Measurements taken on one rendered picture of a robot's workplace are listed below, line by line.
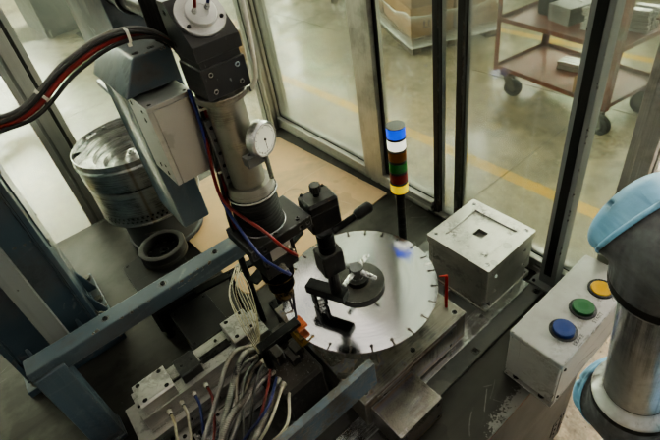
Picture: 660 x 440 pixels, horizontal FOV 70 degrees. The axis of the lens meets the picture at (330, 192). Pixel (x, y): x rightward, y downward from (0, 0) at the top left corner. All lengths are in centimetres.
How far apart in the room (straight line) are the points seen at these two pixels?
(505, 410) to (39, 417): 104
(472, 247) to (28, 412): 111
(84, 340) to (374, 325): 54
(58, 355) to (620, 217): 91
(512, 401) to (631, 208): 64
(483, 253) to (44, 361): 91
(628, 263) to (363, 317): 53
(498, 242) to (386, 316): 36
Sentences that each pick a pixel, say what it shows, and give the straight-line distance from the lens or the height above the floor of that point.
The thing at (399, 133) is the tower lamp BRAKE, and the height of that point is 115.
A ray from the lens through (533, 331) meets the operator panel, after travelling 103.
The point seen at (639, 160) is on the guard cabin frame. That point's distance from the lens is 102.
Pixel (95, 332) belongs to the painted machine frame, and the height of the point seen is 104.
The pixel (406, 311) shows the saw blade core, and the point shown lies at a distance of 97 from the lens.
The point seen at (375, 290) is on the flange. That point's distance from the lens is 99.
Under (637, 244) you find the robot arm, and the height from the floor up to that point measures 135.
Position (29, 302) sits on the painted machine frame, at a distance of 125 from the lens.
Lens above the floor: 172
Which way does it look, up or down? 38 degrees down
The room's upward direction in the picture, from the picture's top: 10 degrees counter-clockwise
